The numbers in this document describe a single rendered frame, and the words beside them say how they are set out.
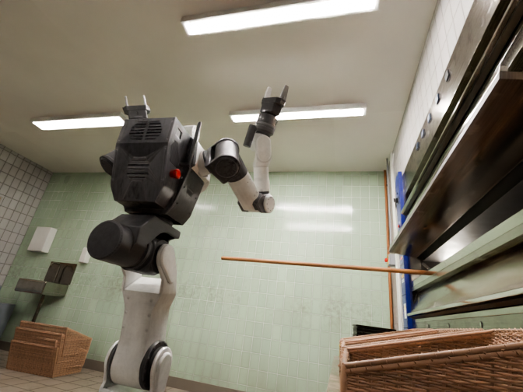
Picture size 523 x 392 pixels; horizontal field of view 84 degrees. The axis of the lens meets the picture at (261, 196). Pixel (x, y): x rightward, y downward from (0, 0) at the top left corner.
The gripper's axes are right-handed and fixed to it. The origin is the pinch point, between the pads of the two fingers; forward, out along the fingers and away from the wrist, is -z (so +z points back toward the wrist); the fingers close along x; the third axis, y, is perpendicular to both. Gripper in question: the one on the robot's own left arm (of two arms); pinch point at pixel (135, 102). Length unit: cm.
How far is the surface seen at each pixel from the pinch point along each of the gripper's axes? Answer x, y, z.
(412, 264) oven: 175, -39, 120
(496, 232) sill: 108, 73, 93
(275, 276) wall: 115, -180, 121
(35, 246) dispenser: -170, -361, 18
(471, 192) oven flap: 122, 59, 78
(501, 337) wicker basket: 93, 74, 123
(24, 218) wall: -190, -390, -31
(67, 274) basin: -127, -331, 68
